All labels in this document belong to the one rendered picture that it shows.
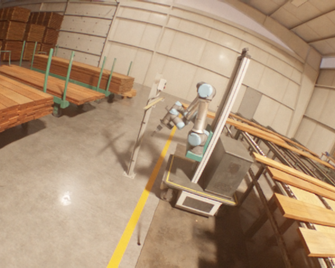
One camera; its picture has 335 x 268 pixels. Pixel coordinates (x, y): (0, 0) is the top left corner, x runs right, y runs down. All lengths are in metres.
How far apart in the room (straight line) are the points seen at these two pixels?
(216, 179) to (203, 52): 8.95
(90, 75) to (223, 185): 4.08
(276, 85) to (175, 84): 6.08
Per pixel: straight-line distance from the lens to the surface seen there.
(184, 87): 10.16
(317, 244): 1.25
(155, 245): 1.68
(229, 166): 1.82
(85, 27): 12.86
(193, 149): 1.66
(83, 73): 4.96
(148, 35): 10.84
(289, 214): 1.28
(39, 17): 13.22
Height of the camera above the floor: 1.38
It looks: 20 degrees down
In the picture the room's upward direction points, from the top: 20 degrees clockwise
